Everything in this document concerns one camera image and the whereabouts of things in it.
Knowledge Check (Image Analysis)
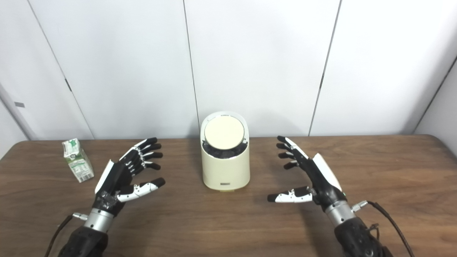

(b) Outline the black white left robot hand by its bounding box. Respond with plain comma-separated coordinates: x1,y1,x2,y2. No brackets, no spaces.
94,137,166,216

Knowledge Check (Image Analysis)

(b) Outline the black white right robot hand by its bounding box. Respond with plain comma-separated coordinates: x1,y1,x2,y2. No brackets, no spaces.
267,136,347,212

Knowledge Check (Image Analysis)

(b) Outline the green white milk carton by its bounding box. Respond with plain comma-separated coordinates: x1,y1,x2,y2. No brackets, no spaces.
62,138,95,183

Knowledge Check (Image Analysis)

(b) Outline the cream-colored round bin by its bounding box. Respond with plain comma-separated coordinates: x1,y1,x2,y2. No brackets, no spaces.
200,111,251,192

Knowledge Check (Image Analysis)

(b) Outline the cream round bin lid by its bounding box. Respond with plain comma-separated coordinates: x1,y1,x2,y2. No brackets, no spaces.
204,116,245,150

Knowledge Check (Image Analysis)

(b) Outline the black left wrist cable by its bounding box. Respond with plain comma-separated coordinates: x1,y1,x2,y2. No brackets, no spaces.
45,213,88,257

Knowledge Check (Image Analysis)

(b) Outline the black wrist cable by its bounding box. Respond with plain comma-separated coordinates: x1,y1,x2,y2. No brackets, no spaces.
352,201,415,257
45,213,88,257

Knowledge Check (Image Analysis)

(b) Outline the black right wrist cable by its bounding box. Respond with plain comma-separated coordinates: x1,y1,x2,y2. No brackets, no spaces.
352,201,415,257

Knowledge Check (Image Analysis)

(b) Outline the gray wall corner trim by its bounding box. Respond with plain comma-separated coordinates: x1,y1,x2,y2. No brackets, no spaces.
0,82,38,140

